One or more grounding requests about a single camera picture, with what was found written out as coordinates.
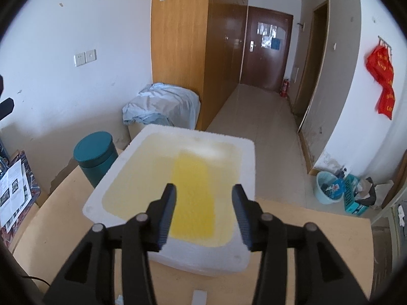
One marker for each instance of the teal cardboard box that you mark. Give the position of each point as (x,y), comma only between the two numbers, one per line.
(351,197)

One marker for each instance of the white foam box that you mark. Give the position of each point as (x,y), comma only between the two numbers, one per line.
(246,165)

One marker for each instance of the dark patterned board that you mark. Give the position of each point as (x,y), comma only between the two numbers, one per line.
(33,193)

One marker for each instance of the wooden doorway frame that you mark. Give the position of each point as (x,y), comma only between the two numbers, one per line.
(321,70)

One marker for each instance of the blue paper notice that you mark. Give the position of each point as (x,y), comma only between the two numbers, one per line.
(276,43)

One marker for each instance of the white foam strip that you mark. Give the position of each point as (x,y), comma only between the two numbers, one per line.
(199,298)

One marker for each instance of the wooden wardrobe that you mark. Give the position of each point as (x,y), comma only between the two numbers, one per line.
(181,38)

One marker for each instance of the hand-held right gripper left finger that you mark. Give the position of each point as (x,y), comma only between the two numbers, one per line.
(168,219)

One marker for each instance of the brown wooden boards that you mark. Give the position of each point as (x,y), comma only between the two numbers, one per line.
(397,178)

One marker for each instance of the white wall socket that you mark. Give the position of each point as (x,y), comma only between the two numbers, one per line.
(79,59)
(91,56)

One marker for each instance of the metal wall hook rack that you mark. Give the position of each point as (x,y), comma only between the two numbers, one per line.
(384,43)

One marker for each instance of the yellow foam strip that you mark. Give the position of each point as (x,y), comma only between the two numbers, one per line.
(194,197)

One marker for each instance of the dark brown door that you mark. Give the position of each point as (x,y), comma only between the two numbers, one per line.
(254,70)

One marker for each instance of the printed paper sheet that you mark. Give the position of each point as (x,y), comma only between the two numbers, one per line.
(12,190)

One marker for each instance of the red banner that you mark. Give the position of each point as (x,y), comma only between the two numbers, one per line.
(381,70)

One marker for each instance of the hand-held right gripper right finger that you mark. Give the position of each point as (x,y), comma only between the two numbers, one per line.
(241,222)

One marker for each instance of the white paper notice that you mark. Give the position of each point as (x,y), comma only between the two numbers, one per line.
(265,29)

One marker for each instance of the teal round bin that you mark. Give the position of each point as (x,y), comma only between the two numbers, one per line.
(92,155)

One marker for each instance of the light blue plastic basin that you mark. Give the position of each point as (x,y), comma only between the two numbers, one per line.
(322,193)

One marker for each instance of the light blue bedsheet pile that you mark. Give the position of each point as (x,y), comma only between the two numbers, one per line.
(165,101)

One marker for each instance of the red fire extinguisher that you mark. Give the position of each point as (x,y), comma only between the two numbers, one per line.
(284,89)

